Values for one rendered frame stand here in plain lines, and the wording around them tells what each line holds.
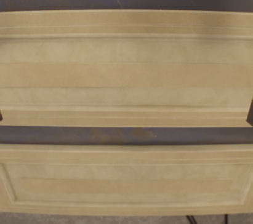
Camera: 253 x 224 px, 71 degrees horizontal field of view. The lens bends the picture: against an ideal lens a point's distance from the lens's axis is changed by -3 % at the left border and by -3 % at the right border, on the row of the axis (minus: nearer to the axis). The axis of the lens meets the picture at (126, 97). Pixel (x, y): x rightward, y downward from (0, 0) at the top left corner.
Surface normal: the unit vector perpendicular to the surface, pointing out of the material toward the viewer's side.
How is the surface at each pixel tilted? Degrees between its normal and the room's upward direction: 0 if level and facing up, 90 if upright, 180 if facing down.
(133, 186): 0
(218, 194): 11
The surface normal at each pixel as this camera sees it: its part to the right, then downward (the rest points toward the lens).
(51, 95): -0.01, 0.55
